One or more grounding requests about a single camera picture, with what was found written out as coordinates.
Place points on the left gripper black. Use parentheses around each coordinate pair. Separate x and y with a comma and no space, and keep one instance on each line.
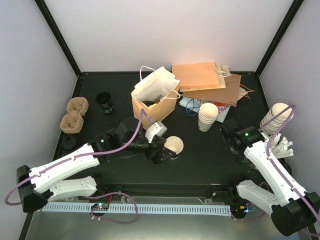
(157,158)

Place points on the orange paper bag white handles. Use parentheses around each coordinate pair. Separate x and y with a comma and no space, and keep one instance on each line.
(161,87)

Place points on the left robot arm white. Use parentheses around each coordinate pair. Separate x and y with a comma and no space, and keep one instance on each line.
(41,185)

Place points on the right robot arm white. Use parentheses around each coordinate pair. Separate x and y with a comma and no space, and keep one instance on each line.
(289,205)

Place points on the checkered paper bag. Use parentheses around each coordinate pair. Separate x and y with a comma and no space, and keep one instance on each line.
(223,109)

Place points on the white paper cup stack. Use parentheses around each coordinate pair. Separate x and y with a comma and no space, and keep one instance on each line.
(207,115)

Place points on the brown kraft paper bag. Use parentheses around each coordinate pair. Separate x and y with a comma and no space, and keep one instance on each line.
(227,95)

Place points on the tall white cup stack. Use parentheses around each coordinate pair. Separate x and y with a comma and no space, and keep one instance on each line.
(270,123)

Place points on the light blue paper bag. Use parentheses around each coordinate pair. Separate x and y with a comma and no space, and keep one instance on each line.
(191,106)

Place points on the orange paper bag stack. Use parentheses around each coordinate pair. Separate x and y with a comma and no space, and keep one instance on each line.
(200,76)

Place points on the black paper cup stack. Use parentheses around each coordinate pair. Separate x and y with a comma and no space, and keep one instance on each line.
(105,102)

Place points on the black cup lid stack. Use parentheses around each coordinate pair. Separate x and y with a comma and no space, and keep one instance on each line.
(69,143)

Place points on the pulp cup carrier stack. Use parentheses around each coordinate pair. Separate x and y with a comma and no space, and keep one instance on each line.
(73,121)

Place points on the blue slotted cable duct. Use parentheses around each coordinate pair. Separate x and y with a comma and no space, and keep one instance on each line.
(128,208)

